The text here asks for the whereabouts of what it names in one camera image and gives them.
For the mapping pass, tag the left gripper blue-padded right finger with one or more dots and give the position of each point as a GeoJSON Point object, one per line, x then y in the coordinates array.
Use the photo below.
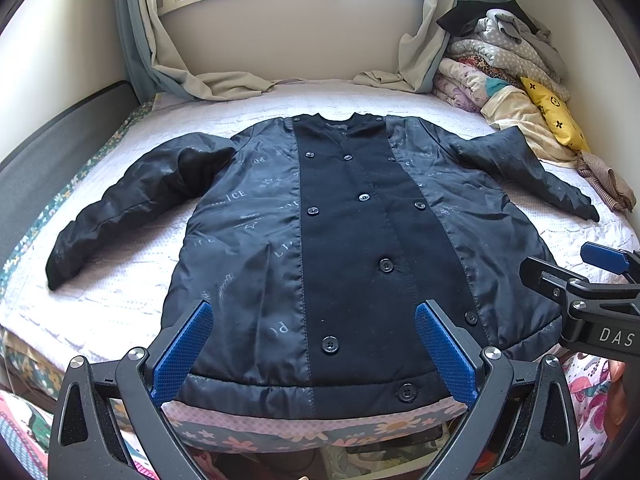
{"type": "Point", "coordinates": [473, 375]}

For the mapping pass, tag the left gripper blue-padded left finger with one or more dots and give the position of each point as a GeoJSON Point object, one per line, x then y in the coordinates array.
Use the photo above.
{"type": "Point", "coordinates": [154, 375]}

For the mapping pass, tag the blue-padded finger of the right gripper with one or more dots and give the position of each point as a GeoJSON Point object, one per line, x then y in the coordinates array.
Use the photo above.
{"type": "Point", "coordinates": [561, 285]}
{"type": "Point", "coordinates": [616, 261]}

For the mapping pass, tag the dark navy padded coat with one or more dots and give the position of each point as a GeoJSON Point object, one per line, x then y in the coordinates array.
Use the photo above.
{"type": "Point", "coordinates": [314, 241]}

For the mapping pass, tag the white quilted bed cover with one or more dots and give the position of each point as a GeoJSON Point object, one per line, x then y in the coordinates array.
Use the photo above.
{"type": "Point", "coordinates": [336, 100]}

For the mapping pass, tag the brown knitted cloth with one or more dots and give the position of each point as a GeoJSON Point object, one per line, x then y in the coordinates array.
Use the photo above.
{"type": "Point", "coordinates": [612, 189]}

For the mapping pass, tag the green floral bed sheet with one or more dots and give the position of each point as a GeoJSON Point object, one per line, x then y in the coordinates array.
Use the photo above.
{"type": "Point", "coordinates": [100, 313]}

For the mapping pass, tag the yellow patterned pillow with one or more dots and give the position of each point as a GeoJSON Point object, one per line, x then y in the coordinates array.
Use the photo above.
{"type": "Point", "coordinates": [557, 116]}

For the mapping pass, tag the pink floral folded quilt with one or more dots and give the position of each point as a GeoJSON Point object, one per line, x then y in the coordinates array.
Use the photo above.
{"type": "Point", "coordinates": [464, 86]}

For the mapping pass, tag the grey padded headboard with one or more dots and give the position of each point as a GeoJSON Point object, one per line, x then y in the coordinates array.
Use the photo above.
{"type": "Point", "coordinates": [48, 159]}

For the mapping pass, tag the grey dotted folded quilt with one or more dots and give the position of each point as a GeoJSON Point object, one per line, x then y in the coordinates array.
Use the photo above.
{"type": "Point", "coordinates": [506, 42]}

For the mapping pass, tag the beige left curtain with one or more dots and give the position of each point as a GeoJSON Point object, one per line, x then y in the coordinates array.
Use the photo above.
{"type": "Point", "coordinates": [154, 64]}

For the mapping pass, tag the beige curtain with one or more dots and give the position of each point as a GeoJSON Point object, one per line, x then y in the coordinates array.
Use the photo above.
{"type": "Point", "coordinates": [418, 55]}
{"type": "Point", "coordinates": [154, 64]}

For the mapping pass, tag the black garment on pile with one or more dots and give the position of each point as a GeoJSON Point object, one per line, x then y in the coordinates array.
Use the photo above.
{"type": "Point", "coordinates": [461, 20]}

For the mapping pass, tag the beige right curtain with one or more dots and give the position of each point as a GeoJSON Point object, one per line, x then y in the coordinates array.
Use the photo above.
{"type": "Point", "coordinates": [418, 55]}

